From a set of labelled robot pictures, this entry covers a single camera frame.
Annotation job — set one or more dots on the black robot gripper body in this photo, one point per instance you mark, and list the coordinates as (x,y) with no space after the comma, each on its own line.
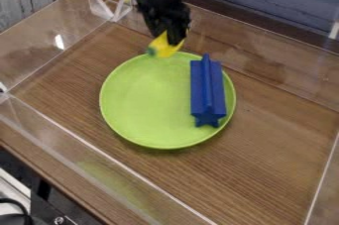
(174,10)

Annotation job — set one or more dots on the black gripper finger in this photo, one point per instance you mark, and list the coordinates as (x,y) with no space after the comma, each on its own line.
(176,32)
(155,25)

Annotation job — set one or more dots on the yellow toy banana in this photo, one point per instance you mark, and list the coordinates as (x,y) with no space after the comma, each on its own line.
(160,48)

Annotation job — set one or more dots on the green round plate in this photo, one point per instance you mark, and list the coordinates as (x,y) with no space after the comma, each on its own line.
(144,102)

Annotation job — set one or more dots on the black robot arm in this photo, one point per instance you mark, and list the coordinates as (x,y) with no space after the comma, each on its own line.
(166,16)

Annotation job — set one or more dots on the blue star-shaped block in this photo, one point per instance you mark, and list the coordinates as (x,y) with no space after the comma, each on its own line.
(208,104)

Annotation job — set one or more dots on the clear acrylic corner bracket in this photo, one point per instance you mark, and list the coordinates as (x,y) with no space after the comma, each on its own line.
(108,9)

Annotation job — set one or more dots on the clear acrylic enclosure wall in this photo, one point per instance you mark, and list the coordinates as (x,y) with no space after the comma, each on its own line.
(259,174)

